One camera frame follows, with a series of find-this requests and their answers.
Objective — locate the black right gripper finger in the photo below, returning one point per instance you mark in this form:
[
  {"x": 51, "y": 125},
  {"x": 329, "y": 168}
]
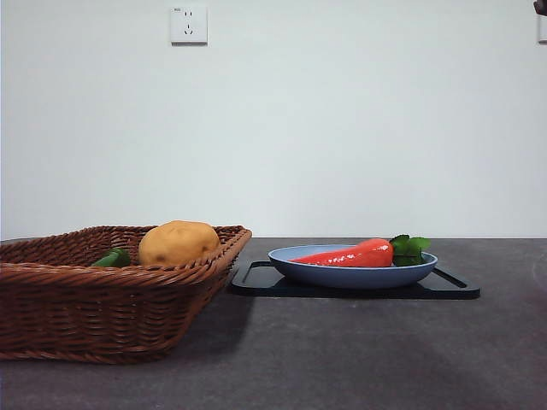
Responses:
[{"x": 542, "y": 6}]

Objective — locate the orange carrot with green leaves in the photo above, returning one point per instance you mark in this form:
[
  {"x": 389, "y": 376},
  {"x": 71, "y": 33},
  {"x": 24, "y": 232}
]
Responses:
[{"x": 354, "y": 256}]

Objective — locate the blue round plate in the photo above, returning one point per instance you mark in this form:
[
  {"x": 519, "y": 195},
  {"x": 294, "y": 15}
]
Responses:
[{"x": 350, "y": 275}]

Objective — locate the black rectangular tray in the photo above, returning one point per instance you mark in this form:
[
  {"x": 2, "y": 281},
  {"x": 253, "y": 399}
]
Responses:
[{"x": 256, "y": 282}]

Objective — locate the yellow-brown potato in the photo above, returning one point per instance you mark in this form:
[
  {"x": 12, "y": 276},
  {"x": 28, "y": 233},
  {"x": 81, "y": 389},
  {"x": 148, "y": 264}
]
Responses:
[{"x": 177, "y": 243}]

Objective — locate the green pepper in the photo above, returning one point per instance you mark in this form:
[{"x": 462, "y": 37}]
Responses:
[{"x": 113, "y": 258}]

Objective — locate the brown wicker basket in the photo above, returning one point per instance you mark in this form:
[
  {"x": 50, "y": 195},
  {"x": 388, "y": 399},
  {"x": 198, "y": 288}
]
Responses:
[{"x": 107, "y": 307}]

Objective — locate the white wall plate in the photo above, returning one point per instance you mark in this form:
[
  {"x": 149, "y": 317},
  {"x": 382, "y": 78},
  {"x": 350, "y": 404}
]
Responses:
[{"x": 542, "y": 25}]

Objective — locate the white wall socket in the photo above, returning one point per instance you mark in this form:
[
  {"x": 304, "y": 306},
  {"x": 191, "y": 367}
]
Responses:
[{"x": 189, "y": 25}]

